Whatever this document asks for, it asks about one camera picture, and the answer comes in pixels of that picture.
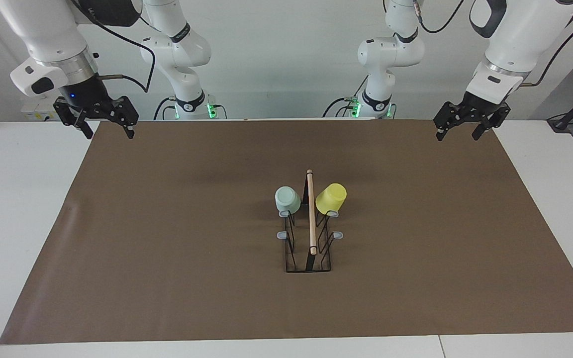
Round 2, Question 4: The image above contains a pale green plastic cup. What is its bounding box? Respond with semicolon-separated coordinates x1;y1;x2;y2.
274;186;301;217

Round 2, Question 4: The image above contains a black wire cup rack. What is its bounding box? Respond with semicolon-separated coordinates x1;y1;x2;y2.
277;169;344;273

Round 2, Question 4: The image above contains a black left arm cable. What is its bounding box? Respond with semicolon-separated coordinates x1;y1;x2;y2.
415;0;573;88

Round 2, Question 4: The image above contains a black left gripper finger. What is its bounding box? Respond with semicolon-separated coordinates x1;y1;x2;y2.
434;102;464;142
473;107;511;140

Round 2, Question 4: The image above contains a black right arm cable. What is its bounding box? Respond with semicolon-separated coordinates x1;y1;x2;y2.
70;0;157;94

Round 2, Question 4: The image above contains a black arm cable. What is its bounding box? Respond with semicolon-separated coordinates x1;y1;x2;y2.
415;0;573;88
70;0;157;94

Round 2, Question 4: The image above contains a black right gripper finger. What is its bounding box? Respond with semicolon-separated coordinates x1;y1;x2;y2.
116;96;139;139
54;98;94;140

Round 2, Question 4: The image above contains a yellow plastic cup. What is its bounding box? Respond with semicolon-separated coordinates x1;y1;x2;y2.
315;183;347;215

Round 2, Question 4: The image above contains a brown table mat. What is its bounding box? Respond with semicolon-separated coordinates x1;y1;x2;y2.
0;118;573;345

